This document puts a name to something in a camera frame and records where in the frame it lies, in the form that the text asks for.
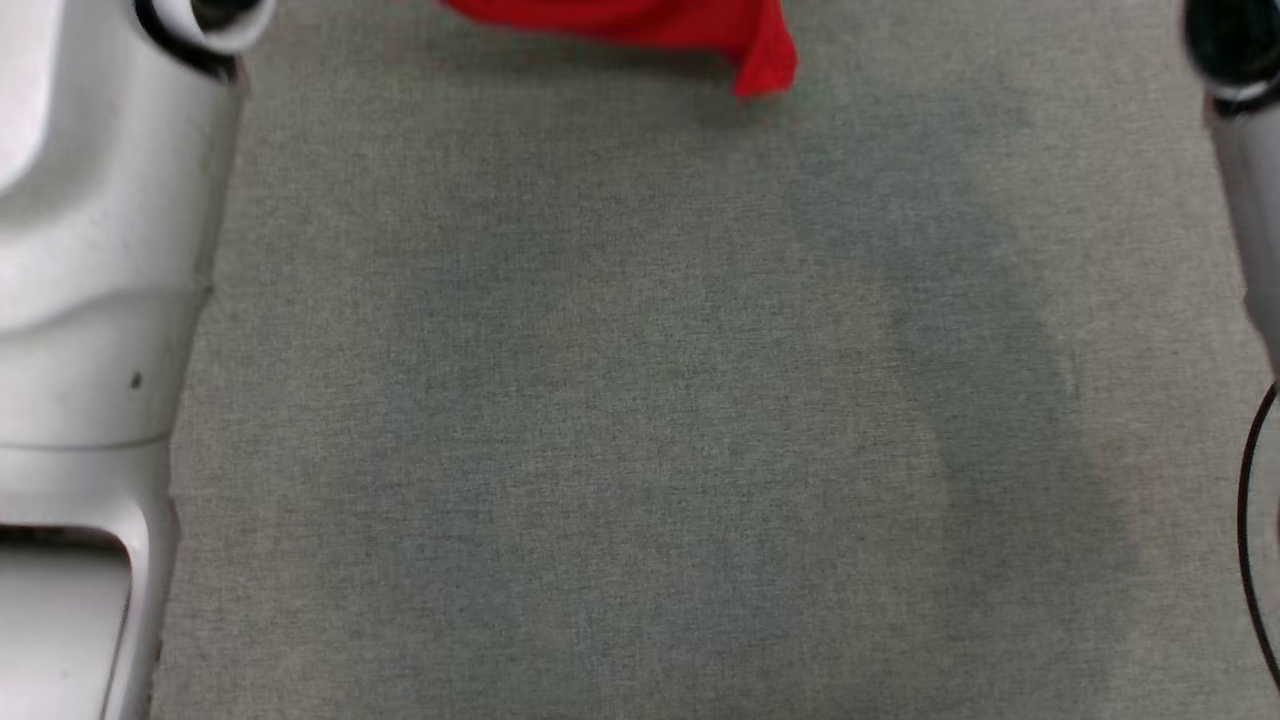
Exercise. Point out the plain red shorts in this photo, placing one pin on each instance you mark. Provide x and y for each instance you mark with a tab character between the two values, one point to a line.
650	20

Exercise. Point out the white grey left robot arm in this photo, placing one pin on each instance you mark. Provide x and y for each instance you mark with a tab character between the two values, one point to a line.
80	200

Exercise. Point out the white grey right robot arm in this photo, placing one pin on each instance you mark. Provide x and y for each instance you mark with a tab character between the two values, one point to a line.
1250	180

